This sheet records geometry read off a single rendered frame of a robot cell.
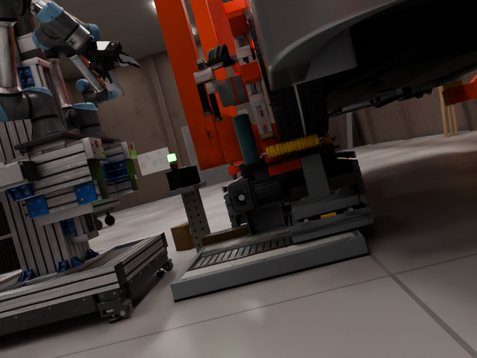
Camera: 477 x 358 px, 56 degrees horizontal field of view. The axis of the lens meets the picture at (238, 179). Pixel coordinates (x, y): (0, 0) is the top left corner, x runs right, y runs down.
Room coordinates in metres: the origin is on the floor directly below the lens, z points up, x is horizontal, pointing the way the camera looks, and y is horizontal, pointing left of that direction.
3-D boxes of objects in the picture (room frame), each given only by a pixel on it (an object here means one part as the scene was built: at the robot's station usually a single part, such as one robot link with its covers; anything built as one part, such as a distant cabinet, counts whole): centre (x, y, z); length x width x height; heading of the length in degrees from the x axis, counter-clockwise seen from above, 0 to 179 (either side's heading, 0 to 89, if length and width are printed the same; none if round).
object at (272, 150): (2.08, -0.28, 0.51); 0.29 x 0.06 x 0.06; 84
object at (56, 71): (2.52, 0.85, 1.19); 0.15 x 0.12 x 0.55; 71
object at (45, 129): (1.98, 0.76, 0.87); 0.15 x 0.15 x 0.10
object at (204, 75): (2.06, 0.03, 0.93); 0.09 x 0.05 x 0.05; 84
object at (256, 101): (2.21, -0.20, 0.85); 0.54 x 0.07 x 0.54; 174
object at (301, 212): (2.19, -0.37, 0.32); 0.40 x 0.30 x 0.28; 174
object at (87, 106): (2.48, 0.72, 0.98); 0.13 x 0.12 x 0.14; 71
